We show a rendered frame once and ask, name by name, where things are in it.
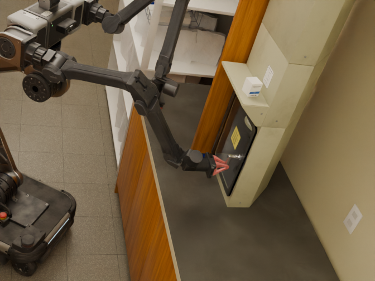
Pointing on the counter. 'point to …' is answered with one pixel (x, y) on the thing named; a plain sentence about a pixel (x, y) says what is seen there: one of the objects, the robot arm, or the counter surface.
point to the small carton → (251, 86)
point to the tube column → (306, 27)
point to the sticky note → (235, 137)
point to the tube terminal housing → (272, 115)
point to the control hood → (253, 105)
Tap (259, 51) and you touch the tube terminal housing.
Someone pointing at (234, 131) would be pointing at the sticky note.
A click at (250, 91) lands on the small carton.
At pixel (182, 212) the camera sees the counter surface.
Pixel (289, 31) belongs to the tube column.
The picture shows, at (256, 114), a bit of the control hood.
